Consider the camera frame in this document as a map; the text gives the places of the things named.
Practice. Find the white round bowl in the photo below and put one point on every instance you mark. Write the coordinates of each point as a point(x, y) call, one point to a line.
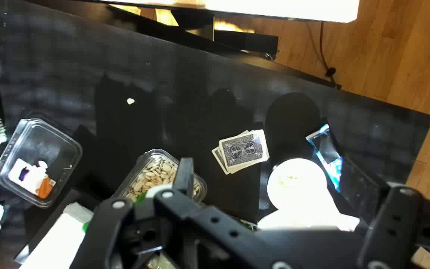
point(297, 186)

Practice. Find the white desk top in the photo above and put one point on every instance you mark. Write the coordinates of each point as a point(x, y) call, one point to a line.
point(275, 7)

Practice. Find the small clear plastic container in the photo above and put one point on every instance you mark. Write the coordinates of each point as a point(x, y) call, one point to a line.
point(242, 149)

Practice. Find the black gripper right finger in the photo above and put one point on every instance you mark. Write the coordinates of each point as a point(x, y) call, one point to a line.
point(398, 228)

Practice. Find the white seed crumb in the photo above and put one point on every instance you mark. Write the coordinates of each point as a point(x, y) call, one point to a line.
point(130, 100)

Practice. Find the white paper napkin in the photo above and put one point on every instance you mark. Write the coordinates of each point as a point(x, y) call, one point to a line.
point(313, 221)

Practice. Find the clear plastic clamshell container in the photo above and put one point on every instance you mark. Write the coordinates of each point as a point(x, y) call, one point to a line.
point(51, 149)

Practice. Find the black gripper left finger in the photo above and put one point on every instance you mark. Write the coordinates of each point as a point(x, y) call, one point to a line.
point(125, 228)

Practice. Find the blue snack packet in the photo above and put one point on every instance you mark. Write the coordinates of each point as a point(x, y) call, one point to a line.
point(330, 158)

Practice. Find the black desk leg base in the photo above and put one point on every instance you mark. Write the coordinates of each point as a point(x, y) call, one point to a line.
point(239, 39)

